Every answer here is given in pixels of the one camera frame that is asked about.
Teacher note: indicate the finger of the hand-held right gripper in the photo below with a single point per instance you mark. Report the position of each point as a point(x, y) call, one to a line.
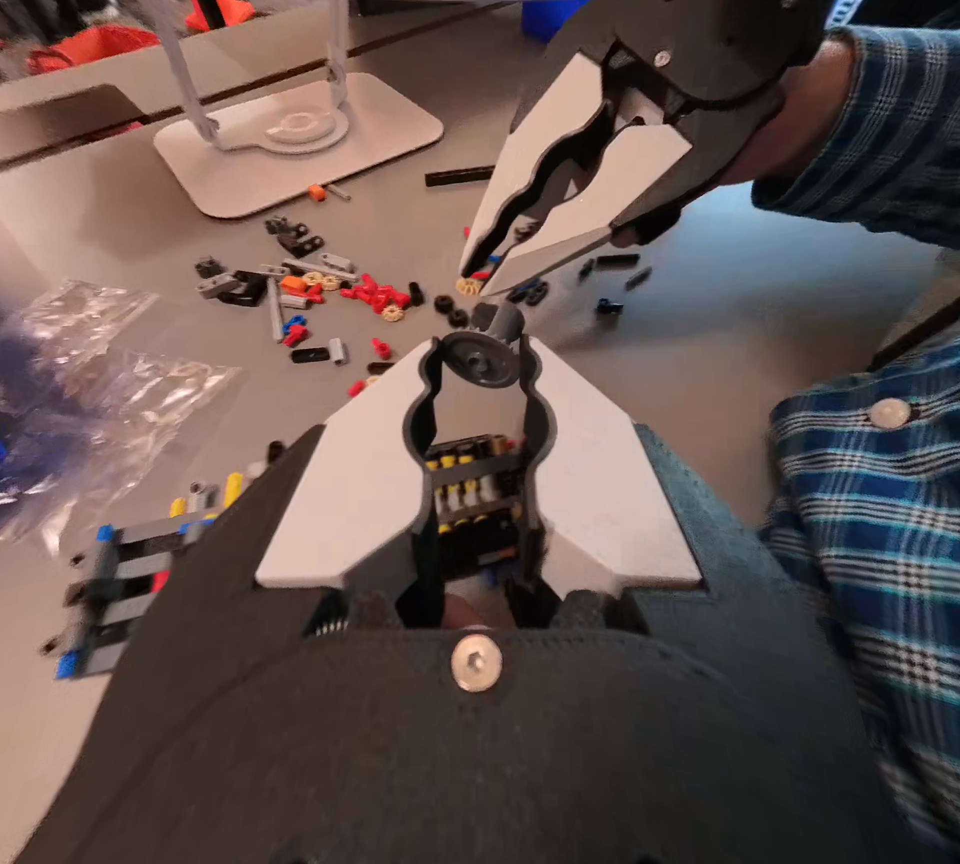
point(622, 181)
point(540, 121)

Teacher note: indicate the short grey lego axle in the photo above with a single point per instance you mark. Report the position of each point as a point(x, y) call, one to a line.
point(339, 193)

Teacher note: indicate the red orange fabric bag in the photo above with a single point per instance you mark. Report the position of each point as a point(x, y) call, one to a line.
point(97, 46)

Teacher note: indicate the tan lego bevel gear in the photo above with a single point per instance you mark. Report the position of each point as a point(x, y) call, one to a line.
point(468, 287)

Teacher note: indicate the lego car chassis assembly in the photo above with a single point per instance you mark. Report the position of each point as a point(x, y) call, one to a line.
point(135, 564)

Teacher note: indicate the scattered small lego parts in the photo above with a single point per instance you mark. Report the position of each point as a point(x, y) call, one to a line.
point(367, 294)

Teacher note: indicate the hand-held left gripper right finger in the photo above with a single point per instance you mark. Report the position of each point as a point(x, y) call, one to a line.
point(600, 496)

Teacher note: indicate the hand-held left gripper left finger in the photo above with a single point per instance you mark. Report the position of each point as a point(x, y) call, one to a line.
point(352, 496)

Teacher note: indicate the dark grey lego differential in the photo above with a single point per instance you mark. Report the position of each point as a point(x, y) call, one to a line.
point(480, 361)

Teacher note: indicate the person's right forearm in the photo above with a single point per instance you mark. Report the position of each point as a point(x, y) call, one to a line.
point(900, 143)

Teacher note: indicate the orange lego bush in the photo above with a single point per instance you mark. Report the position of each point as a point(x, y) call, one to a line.
point(317, 192)

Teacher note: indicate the person's right hand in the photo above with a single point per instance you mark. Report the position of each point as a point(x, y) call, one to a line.
point(802, 121)

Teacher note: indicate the long grey lego axle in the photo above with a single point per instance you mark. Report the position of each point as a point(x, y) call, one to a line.
point(276, 312)

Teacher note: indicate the person in blue plaid shirt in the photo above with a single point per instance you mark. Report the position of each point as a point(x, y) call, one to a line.
point(862, 541)

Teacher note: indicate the long black lego beam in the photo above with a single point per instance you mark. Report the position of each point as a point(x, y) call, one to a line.
point(457, 176)

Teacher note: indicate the book stand with white base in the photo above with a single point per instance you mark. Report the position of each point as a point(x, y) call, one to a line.
point(360, 143)

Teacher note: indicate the clear plastic bag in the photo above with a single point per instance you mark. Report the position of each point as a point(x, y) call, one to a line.
point(82, 316)
point(150, 414)

